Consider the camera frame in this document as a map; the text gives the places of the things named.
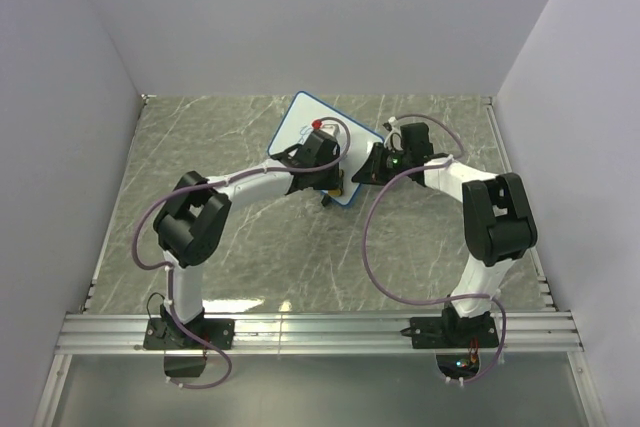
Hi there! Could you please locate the yellow black whiteboard eraser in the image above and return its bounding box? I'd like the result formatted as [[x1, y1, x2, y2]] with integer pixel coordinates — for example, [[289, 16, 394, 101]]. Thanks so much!
[[327, 170, 344, 197]]

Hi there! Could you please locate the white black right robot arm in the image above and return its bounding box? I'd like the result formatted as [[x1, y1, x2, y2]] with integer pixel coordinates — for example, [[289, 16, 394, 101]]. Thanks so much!
[[352, 143, 538, 347]]

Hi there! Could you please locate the aluminium front rail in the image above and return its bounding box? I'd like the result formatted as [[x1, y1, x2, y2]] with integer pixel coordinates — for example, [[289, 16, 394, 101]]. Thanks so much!
[[54, 311, 583, 356]]

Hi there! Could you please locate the blue framed whiteboard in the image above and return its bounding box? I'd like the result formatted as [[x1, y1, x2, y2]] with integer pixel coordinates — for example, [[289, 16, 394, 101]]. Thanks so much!
[[267, 91, 382, 207]]

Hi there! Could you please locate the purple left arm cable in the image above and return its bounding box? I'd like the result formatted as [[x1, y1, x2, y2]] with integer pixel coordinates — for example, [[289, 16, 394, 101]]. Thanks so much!
[[132, 116, 351, 391]]

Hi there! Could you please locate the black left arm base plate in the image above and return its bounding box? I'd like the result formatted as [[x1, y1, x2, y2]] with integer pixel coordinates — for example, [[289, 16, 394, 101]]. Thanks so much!
[[143, 316, 236, 351]]

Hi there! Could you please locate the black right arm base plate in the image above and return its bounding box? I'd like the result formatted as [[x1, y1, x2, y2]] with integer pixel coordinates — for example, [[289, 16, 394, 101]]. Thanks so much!
[[400, 316, 499, 349]]

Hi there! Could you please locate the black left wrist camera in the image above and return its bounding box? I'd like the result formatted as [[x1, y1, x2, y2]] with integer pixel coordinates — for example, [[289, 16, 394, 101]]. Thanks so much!
[[295, 130, 340, 168]]

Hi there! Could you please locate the aluminium rail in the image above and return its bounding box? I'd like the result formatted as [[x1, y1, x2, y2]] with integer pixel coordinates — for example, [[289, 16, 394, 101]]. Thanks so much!
[[472, 97, 557, 311], [54, 311, 583, 356]]

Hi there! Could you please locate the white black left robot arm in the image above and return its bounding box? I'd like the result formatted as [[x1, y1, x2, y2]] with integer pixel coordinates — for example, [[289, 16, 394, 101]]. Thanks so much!
[[153, 139, 348, 349]]

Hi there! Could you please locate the aluminium right side rail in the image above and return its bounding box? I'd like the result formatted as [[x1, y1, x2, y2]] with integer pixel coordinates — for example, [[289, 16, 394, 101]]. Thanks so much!
[[472, 97, 557, 311]]

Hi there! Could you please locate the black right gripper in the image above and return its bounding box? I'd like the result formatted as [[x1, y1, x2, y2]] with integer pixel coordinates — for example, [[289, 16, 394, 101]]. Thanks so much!
[[351, 144, 411, 188]]

